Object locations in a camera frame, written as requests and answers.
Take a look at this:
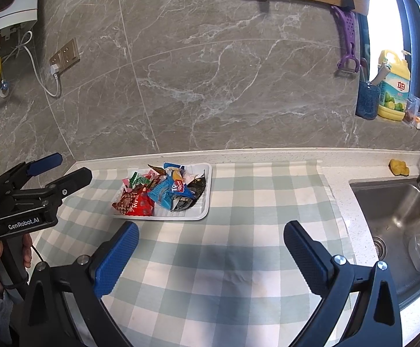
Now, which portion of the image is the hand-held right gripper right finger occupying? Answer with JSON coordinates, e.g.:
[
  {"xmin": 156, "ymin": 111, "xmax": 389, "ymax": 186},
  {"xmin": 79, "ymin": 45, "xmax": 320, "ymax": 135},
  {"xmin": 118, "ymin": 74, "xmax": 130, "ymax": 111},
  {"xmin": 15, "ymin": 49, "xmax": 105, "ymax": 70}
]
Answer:
[{"xmin": 283, "ymin": 220, "xmax": 403, "ymax": 347}]

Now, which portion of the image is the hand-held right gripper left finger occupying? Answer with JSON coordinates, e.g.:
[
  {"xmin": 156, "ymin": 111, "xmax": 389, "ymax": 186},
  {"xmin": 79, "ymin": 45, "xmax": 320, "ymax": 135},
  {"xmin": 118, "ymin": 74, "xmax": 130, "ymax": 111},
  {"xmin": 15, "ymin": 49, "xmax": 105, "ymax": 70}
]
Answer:
[{"xmin": 21, "ymin": 220, "xmax": 140, "ymax": 347}]

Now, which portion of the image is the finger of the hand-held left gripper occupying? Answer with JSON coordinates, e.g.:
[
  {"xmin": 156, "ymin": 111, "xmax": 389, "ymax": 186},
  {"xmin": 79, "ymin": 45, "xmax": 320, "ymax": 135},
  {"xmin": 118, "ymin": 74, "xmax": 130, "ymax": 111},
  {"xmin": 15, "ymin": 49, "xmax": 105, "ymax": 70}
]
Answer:
[
  {"xmin": 13, "ymin": 167, "xmax": 93, "ymax": 206},
  {"xmin": 0, "ymin": 153, "xmax": 63, "ymax": 198}
]

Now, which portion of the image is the dark red patterned snack packet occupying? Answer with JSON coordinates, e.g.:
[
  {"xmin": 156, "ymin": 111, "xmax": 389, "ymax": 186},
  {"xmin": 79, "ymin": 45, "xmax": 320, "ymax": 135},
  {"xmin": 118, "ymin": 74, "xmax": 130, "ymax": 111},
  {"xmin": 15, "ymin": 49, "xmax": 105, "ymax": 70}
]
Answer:
[{"xmin": 112, "ymin": 187, "xmax": 138, "ymax": 217}]

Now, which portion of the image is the green printed snack packet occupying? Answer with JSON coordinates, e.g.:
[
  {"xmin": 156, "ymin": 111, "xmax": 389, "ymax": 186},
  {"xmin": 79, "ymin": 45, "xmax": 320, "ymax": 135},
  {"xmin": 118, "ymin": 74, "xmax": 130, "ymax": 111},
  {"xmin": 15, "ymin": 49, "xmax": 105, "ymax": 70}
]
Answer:
[{"xmin": 122, "ymin": 172, "xmax": 150, "ymax": 189}]

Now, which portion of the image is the blue striped snack packet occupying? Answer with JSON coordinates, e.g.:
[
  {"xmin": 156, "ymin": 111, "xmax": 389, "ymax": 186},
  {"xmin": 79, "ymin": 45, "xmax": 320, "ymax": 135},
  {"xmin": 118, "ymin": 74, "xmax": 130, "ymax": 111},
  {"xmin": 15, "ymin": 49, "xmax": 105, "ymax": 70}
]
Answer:
[{"xmin": 148, "ymin": 179, "xmax": 174, "ymax": 210}]

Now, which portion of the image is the white plastic tray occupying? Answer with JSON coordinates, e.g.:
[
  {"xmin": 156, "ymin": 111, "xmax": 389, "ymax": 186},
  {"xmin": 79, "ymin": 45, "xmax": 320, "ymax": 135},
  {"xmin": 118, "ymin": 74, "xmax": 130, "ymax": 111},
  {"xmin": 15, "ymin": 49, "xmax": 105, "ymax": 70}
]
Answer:
[{"xmin": 110, "ymin": 163, "xmax": 212, "ymax": 221}]

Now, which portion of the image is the blue yellow cake packet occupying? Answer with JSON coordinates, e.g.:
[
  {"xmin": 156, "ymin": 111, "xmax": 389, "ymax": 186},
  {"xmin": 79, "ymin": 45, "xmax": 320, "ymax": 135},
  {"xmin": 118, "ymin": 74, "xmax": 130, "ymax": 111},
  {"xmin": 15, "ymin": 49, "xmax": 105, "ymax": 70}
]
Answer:
[{"xmin": 164, "ymin": 162, "xmax": 192, "ymax": 196}]

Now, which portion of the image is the black snack packet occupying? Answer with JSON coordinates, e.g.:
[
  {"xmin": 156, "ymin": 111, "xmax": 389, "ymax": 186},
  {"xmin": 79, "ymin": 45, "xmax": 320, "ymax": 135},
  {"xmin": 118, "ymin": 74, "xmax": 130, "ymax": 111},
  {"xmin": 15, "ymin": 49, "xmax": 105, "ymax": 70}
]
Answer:
[{"xmin": 170, "ymin": 175, "xmax": 207, "ymax": 212}]

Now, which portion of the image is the green white checkered cloth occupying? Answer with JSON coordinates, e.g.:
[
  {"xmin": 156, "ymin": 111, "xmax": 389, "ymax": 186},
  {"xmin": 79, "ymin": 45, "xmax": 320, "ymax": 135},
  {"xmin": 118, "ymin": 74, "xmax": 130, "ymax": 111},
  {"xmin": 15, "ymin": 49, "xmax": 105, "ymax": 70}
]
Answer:
[{"xmin": 33, "ymin": 159, "xmax": 357, "ymax": 347}]

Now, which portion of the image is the steel sink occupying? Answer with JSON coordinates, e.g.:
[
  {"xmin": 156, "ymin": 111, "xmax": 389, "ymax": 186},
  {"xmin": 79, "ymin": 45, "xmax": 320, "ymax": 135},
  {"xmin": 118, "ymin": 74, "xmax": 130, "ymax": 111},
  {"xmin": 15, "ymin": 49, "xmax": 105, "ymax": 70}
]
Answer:
[{"xmin": 349, "ymin": 175, "xmax": 420, "ymax": 306}]

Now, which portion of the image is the yellow sponge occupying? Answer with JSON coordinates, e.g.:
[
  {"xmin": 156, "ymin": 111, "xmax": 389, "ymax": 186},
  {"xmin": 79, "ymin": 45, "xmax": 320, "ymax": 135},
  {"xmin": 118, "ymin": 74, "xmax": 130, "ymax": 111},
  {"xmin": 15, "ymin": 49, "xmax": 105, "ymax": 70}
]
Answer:
[{"xmin": 388, "ymin": 159, "xmax": 410, "ymax": 176}]

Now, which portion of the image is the blue utensil holder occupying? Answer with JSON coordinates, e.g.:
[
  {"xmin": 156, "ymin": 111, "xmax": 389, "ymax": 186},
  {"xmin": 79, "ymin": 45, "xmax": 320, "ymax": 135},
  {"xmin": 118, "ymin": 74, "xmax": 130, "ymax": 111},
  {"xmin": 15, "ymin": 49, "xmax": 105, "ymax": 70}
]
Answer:
[{"xmin": 355, "ymin": 80, "xmax": 381, "ymax": 121}]

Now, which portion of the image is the small clear bag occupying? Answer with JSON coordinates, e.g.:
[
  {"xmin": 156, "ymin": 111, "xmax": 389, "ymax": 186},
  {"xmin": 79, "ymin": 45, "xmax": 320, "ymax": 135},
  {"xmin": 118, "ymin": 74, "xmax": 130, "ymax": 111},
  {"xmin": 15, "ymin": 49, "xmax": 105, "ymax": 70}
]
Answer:
[{"xmin": 404, "ymin": 94, "xmax": 420, "ymax": 125}]

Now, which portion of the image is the yellow detergent bottle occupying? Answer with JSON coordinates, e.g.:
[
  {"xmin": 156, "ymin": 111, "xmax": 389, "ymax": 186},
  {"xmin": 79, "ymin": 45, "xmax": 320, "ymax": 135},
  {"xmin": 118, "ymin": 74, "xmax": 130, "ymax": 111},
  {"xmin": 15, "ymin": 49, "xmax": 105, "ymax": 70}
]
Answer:
[{"xmin": 377, "ymin": 50, "xmax": 412, "ymax": 122}]

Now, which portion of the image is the purple peeler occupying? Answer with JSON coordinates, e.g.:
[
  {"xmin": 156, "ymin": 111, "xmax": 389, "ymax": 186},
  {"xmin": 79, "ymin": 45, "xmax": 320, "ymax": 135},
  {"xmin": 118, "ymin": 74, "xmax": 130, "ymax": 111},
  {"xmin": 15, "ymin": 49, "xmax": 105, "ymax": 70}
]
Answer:
[{"xmin": 331, "ymin": 5, "xmax": 362, "ymax": 75}]

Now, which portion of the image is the window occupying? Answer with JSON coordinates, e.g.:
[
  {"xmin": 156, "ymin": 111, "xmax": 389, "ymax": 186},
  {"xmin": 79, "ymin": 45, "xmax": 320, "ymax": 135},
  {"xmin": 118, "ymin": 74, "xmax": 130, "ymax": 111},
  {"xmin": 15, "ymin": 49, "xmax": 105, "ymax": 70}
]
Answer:
[{"xmin": 362, "ymin": 0, "xmax": 420, "ymax": 116}]

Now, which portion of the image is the white power cable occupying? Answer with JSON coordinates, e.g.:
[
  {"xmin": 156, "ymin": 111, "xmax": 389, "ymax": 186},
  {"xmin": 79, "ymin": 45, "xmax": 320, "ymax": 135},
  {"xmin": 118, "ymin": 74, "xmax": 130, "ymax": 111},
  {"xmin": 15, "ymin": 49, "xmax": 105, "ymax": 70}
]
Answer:
[{"xmin": 15, "ymin": 31, "xmax": 62, "ymax": 98}]

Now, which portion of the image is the gold wall socket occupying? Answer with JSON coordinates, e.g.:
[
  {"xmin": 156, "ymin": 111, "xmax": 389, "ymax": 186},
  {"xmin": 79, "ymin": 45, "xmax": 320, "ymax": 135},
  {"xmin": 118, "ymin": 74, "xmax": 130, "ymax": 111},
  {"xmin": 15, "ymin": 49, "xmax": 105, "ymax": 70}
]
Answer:
[{"xmin": 49, "ymin": 38, "xmax": 81, "ymax": 70}]

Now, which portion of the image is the white handled brush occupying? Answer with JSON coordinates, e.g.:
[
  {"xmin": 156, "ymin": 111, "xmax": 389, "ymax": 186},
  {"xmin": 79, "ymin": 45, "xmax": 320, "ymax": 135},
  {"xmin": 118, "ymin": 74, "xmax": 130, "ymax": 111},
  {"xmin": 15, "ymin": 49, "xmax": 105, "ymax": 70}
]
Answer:
[{"xmin": 370, "ymin": 63, "xmax": 392, "ymax": 86}]

